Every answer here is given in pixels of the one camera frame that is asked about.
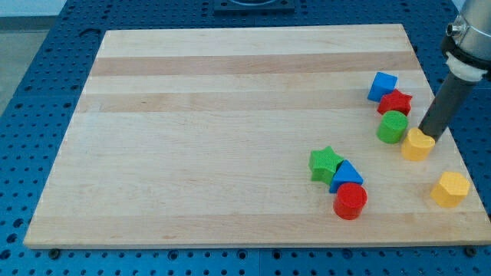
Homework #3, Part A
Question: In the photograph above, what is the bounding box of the yellow heart block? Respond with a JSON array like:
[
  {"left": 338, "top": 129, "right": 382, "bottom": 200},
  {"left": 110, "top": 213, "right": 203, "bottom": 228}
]
[{"left": 400, "top": 127, "right": 436, "bottom": 161}]

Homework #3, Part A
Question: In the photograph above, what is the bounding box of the yellow hexagon block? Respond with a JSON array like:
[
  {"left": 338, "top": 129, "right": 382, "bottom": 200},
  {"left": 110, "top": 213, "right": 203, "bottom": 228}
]
[{"left": 430, "top": 172, "right": 470, "bottom": 208}]

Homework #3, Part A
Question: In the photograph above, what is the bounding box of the wooden board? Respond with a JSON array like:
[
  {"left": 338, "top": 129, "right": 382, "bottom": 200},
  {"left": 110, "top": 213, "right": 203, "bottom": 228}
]
[{"left": 24, "top": 24, "right": 490, "bottom": 249}]

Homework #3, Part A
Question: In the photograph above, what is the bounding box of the green star block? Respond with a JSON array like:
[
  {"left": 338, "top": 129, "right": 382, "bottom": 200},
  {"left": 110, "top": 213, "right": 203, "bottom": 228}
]
[{"left": 308, "top": 146, "right": 344, "bottom": 186}]

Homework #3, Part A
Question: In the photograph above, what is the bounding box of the blue triangle block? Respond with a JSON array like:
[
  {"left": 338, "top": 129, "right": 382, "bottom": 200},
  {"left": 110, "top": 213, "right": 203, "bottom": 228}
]
[{"left": 329, "top": 159, "right": 364, "bottom": 193}]

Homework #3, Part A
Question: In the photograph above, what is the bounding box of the red cylinder block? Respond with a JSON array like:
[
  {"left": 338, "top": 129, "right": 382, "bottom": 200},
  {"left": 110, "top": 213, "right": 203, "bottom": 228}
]
[{"left": 333, "top": 182, "right": 367, "bottom": 220}]

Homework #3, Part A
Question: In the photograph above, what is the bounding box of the green cylinder block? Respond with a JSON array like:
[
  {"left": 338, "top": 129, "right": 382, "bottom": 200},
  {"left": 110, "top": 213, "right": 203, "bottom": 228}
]
[{"left": 376, "top": 110, "right": 408, "bottom": 144}]

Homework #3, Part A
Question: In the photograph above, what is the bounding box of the blue cube block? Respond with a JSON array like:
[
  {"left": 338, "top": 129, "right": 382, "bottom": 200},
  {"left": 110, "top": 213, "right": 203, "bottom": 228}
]
[{"left": 367, "top": 72, "right": 398, "bottom": 102}]

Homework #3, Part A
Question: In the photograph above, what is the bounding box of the red star block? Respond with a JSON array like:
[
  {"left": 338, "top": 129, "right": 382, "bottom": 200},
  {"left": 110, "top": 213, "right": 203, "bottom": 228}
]
[{"left": 377, "top": 89, "right": 413, "bottom": 116}]

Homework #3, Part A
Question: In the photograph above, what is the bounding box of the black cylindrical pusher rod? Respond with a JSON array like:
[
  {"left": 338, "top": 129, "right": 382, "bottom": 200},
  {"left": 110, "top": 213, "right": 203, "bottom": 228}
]
[{"left": 418, "top": 72, "right": 476, "bottom": 142}]

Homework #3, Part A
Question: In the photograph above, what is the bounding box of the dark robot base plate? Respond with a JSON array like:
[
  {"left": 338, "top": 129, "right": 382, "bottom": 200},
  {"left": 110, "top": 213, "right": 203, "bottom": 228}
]
[{"left": 213, "top": 0, "right": 295, "bottom": 15}]

